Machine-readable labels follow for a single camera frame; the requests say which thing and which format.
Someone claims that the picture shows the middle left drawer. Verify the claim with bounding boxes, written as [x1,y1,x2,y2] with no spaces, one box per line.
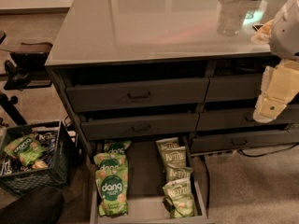
[81,113,199,141]

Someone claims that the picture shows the dark grey drawer cabinet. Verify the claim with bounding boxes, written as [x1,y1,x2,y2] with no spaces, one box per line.
[46,0,298,154]

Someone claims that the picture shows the green dang chip bag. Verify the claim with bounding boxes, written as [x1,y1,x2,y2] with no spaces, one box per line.
[95,167,130,217]
[104,140,132,154]
[93,153,128,171]

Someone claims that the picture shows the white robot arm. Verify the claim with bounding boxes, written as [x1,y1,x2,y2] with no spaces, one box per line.
[251,0,299,123]

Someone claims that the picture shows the black white fiducial marker board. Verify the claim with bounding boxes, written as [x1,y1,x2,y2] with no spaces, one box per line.
[251,20,273,44]

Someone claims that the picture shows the rear green kettle chip bag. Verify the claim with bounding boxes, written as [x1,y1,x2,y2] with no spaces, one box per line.
[156,137,179,152]

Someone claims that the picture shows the dark blue snack bags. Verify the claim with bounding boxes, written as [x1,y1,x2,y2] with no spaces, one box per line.
[0,132,58,175]

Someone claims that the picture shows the dark object front left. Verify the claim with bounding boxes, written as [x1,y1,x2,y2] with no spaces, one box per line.
[0,187,64,224]

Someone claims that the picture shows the bottom right drawer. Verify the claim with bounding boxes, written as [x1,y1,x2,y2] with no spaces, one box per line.
[191,129,299,153]

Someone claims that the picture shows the dark chair with armrest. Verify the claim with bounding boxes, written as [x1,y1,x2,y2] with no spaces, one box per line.
[0,30,53,125]

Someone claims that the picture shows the black cable on floor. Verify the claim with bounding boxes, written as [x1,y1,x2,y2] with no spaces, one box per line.
[237,142,299,158]

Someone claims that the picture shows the top right drawer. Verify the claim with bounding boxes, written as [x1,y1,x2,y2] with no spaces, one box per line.
[206,74,262,103]

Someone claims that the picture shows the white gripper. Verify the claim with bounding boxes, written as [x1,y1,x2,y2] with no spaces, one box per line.
[253,60,299,123]

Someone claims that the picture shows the top left drawer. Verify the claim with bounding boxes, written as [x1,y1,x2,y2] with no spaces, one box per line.
[65,77,208,112]

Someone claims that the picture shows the middle right drawer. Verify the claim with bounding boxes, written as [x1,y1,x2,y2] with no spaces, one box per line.
[197,105,299,132]

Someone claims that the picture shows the open bottom left drawer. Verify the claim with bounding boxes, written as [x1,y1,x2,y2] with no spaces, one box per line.
[90,138,209,224]

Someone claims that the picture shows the green dang bag in crate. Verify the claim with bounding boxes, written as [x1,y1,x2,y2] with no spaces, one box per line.
[4,134,46,167]

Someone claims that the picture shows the green kettle chip bag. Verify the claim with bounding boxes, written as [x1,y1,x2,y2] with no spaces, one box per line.
[163,178,194,218]
[156,137,179,152]
[165,165,192,182]
[162,147,186,167]

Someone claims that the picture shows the dark plastic crate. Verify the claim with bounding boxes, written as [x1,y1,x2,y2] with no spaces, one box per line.
[0,120,74,196]

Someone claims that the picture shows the front green kettle chip bag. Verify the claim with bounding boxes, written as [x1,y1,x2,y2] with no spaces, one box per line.
[163,178,194,218]

